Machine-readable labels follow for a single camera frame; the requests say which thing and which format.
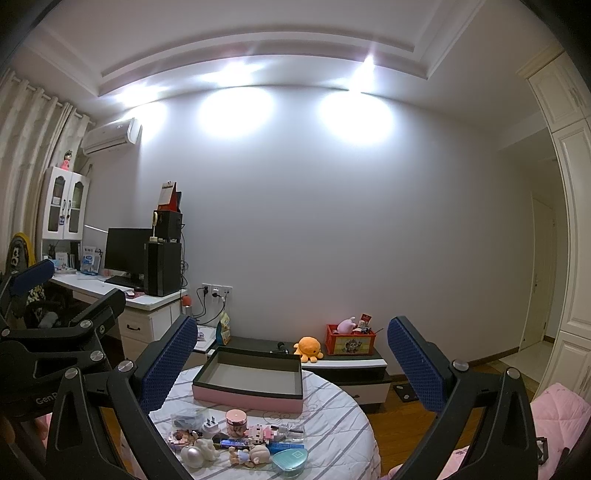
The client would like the black office chair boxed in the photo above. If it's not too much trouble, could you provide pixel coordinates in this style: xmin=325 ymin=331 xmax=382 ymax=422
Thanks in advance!
xmin=1 ymin=232 xmax=58 ymax=330

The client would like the rose gold round jar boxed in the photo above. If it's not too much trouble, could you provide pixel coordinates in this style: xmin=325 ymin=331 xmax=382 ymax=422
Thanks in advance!
xmin=225 ymin=409 xmax=249 ymax=439

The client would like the white striped table cloth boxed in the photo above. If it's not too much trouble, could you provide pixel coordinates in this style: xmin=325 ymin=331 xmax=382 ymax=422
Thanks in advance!
xmin=149 ymin=367 xmax=381 ymax=479

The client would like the pink black storage box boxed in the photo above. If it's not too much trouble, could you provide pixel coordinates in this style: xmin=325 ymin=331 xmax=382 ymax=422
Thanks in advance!
xmin=192 ymin=347 xmax=304 ymax=414

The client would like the pink plush toy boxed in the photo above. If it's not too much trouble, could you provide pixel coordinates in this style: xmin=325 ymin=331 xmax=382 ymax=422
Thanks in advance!
xmin=335 ymin=317 xmax=356 ymax=335

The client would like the black computer monitor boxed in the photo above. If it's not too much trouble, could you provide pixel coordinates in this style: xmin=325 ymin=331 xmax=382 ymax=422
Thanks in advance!
xmin=104 ymin=228 xmax=151 ymax=290

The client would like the blue marker pen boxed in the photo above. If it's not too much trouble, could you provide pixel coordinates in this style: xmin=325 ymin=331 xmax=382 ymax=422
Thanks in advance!
xmin=267 ymin=442 xmax=305 ymax=455

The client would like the clear plastic bag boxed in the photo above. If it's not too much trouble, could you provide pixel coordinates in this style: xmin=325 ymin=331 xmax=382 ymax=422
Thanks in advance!
xmin=170 ymin=408 xmax=208 ymax=431

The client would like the white wardrobe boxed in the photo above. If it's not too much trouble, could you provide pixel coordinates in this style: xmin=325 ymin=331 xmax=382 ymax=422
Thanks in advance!
xmin=518 ymin=44 xmax=590 ymax=401

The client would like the orange octopus plush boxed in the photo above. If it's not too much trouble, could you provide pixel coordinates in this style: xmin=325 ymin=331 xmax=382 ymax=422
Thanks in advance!
xmin=294 ymin=336 xmax=324 ymax=363

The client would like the teal compact case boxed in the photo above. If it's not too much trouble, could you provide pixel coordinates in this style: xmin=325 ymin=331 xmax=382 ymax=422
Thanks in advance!
xmin=271 ymin=448 xmax=308 ymax=477

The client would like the blonde doll figurine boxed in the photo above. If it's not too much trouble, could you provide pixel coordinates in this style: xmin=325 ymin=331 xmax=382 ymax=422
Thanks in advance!
xmin=228 ymin=444 xmax=271 ymax=468

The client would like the red toy crate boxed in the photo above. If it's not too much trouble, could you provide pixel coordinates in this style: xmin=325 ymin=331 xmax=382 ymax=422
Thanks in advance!
xmin=325 ymin=324 xmax=376 ymax=356

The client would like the desk calendar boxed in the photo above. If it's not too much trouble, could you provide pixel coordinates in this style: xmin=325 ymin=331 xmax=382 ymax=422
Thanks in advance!
xmin=157 ymin=181 xmax=181 ymax=212

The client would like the pink quilt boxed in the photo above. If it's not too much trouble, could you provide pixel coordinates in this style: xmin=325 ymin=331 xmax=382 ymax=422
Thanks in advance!
xmin=387 ymin=372 xmax=590 ymax=479

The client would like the white glass-door cabinet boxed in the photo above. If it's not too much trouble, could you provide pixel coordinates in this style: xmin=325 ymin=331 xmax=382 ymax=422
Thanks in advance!
xmin=39 ymin=166 xmax=90 ymax=241

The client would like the small doll on cabinet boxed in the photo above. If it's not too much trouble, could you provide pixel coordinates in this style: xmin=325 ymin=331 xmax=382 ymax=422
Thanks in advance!
xmin=59 ymin=150 xmax=74 ymax=171

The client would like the white wall socket strip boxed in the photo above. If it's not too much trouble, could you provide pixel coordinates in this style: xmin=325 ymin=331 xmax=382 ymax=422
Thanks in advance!
xmin=201 ymin=282 xmax=233 ymax=300

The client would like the black floor scale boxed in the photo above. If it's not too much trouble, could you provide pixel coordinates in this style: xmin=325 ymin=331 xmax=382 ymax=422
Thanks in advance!
xmin=393 ymin=383 xmax=419 ymax=403

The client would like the black speaker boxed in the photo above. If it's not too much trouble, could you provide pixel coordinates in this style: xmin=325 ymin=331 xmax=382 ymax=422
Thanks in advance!
xmin=152 ymin=210 xmax=182 ymax=243

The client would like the orange-cap bottle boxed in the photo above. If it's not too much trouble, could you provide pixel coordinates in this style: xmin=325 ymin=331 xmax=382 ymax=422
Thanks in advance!
xmin=181 ymin=295 xmax=193 ymax=317

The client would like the white power adapter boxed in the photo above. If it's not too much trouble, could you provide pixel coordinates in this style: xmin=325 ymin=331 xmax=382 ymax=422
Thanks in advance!
xmin=201 ymin=416 xmax=221 ymax=439

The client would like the beige curtain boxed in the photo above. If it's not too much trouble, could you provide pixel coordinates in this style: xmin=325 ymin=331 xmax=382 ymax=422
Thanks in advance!
xmin=1 ymin=69 xmax=91 ymax=260

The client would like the snack bag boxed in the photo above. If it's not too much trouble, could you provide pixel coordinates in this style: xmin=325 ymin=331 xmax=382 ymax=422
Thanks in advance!
xmin=215 ymin=312 xmax=231 ymax=346

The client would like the white desk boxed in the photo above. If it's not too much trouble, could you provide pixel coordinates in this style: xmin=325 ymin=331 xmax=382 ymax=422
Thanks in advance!
xmin=51 ymin=272 xmax=187 ymax=361

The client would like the white air conditioner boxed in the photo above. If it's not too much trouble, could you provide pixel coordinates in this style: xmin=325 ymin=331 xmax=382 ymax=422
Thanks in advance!
xmin=81 ymin=118 xmax=141 ymax=156

